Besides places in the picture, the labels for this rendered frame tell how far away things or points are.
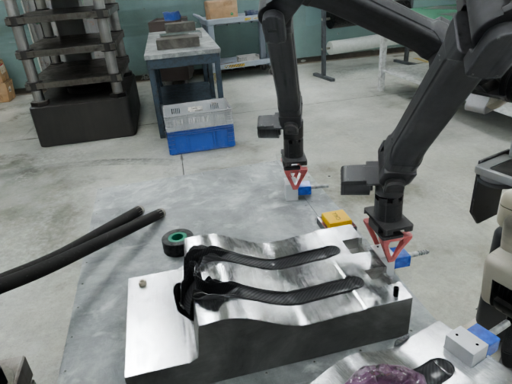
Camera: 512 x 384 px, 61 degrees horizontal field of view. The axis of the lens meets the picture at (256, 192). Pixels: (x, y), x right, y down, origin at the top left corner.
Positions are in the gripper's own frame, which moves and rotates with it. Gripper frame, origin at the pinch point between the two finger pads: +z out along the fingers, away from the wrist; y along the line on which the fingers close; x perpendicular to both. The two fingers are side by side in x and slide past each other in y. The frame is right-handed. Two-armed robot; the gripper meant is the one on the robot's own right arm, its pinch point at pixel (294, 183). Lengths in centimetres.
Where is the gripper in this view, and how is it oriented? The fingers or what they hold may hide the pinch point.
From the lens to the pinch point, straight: 129.6
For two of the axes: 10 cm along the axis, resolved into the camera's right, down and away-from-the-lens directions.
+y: 0.6, 4.6, -8.9
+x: 10.0, -0.8, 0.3
